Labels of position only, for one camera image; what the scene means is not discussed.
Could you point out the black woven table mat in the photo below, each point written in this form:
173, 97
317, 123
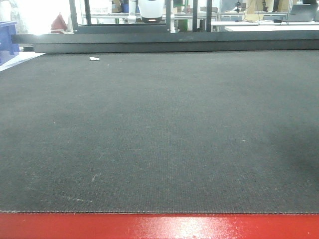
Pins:
213, 132

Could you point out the white robot head unit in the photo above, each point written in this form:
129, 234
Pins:
151, 11

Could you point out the white background table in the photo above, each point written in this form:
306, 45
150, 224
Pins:
244, 26

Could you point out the red cone object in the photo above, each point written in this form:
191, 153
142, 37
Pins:
59, 25

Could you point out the blue plastic bin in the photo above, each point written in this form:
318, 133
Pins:
8, 49

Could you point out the black metal frame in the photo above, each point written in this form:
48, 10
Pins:
126, 38

